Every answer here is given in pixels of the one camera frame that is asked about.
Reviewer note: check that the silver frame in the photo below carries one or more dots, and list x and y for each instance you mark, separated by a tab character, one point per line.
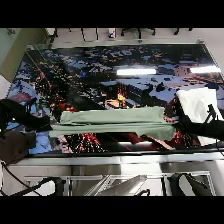
126	186

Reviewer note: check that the white garment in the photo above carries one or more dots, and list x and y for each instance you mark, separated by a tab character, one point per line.
196	100

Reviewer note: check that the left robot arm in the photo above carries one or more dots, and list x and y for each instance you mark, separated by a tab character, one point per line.
16	115

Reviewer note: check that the pale green shirt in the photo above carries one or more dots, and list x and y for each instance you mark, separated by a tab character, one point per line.
113	121

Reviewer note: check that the brown garment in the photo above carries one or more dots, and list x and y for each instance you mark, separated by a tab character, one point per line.
15	146

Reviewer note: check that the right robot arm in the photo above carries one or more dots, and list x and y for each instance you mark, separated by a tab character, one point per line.
206	130

